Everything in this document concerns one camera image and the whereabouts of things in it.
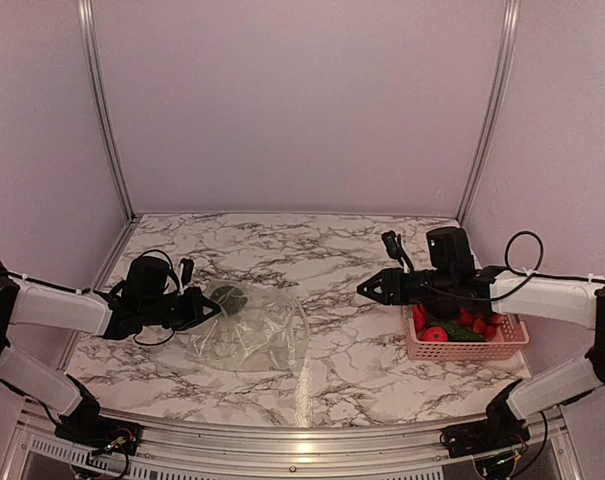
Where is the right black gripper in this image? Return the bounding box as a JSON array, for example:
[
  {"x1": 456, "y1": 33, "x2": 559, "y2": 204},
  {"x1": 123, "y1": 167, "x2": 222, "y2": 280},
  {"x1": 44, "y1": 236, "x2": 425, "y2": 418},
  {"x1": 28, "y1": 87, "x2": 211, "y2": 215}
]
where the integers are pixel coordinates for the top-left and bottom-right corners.
[{"x1": 357, "y1": 267, "x2": 455, "y2": 306}]

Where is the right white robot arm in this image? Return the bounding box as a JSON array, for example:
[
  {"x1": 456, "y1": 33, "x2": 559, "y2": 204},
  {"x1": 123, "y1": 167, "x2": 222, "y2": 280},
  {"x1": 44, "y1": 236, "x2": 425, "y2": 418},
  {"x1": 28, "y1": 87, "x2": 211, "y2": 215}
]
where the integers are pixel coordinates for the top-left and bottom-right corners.
[{"x1": 357, "y1": 227, "x2": 605, "y2": 448}]

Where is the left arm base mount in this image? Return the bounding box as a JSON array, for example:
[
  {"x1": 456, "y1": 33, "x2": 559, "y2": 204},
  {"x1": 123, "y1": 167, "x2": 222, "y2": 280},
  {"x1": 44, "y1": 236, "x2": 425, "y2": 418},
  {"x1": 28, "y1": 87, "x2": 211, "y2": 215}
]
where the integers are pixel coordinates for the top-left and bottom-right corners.
[{"x1": 54, "y1": 384, "x2": 142, "y2": 456}]

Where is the green fake cucumber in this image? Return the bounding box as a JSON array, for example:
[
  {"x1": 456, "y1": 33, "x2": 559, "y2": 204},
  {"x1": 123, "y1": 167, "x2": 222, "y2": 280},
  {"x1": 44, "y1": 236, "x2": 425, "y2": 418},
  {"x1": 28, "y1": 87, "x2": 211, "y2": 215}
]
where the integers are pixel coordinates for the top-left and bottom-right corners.
[{"x1": 438, "y1": 322, "x2": 486, "y2": 343}]

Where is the clear zip top bag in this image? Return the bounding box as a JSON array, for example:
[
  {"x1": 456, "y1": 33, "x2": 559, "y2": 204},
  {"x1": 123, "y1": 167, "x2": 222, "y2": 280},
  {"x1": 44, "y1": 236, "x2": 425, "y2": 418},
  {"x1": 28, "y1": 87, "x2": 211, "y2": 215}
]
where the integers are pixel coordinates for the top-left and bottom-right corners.
[{"x1": 185, "y1": 280, "x2": 310, "y2": 372}]

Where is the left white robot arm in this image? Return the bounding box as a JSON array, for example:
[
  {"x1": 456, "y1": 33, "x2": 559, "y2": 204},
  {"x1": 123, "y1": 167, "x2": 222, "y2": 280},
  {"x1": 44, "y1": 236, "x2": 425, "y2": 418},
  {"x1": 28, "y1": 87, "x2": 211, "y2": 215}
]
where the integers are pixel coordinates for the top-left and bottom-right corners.
[{"x1": 0, "y1": 250, "x2": 221, "y2": 445}]

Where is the pink plastic basket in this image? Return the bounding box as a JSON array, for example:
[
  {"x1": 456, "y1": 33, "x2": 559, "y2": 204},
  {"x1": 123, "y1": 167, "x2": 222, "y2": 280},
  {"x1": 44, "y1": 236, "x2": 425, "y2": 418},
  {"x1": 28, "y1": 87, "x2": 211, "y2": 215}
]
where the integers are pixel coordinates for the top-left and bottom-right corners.
[{"x1": 401, "y1": 307, "x2": 530, "y2": 362}]

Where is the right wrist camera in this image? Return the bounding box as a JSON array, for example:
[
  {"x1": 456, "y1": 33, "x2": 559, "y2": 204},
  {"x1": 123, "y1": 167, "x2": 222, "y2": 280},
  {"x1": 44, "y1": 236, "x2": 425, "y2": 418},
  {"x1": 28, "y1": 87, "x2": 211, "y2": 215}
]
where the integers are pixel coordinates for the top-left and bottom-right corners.
[{"x1": 381, "y1": 230, "x2": 404, "y2": 265}]

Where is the front aluminium rail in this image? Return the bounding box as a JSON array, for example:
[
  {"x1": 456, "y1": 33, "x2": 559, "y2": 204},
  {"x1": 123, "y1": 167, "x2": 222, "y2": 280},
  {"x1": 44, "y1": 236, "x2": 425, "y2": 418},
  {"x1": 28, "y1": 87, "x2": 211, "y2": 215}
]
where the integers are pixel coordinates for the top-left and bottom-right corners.
[{"x1": 0, "y1": 401, "x2": 583, "y2": 479}]

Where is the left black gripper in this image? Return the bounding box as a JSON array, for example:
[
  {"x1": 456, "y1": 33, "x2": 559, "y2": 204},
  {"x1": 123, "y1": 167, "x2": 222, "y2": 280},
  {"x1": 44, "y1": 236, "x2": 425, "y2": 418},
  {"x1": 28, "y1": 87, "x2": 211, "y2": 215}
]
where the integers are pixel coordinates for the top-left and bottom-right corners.
[{"x1": 140, "y1": 286, "x2": 220, "y2": 331}]

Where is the green fake leafy vegetable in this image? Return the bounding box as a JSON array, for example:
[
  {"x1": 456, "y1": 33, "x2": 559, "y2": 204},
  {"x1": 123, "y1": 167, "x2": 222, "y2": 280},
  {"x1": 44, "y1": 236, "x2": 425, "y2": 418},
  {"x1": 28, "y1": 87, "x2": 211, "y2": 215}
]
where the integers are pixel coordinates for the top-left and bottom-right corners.
[{"x1": 210, "y1": 285, "x2": 248, "y2": 316}]

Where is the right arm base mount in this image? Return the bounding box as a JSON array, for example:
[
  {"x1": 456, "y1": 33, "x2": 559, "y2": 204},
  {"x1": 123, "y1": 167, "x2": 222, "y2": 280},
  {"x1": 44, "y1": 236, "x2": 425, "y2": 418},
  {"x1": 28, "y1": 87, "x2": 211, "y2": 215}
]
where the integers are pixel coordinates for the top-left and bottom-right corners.
[{"x1": 439, "y1": 380, "x2": 531, "y2": 458}]

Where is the aluminium frame post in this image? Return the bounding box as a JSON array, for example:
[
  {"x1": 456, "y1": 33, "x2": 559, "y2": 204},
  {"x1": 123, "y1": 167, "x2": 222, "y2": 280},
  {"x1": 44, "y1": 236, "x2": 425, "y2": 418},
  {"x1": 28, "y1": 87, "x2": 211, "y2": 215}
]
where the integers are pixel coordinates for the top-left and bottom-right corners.
[
  {"x1": 456, "y1": 0, "x2": 522, "y2": 225},
  {"x1": 78, "y1": 0, "x2": 136, "y2": 223}
]

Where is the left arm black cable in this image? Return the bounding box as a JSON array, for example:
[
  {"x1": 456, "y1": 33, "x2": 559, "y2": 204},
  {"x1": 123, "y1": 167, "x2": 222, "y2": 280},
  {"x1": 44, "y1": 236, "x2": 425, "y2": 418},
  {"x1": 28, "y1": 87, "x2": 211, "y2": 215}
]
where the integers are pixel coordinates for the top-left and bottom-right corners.
[{"x1": 109, "y1": 249, "x2": 193, "y2": 347}]

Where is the right aluminium frame post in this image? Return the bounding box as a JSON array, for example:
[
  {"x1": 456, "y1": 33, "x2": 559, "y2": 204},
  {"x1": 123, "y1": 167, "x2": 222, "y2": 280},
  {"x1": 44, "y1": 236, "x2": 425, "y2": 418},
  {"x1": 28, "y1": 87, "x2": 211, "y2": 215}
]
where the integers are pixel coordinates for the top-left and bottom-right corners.
[{"x1": 456, "y1": 0, "x2": 522, "y2": 225}]

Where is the left aluminium frame post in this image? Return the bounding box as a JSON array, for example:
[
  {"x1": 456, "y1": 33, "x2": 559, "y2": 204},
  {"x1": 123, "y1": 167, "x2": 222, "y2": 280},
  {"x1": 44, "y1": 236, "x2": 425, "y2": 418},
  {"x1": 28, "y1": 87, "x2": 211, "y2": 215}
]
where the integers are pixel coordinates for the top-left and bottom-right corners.
[{"x1": 78, "y1": 0, "x2": 136, "y2": 223}]

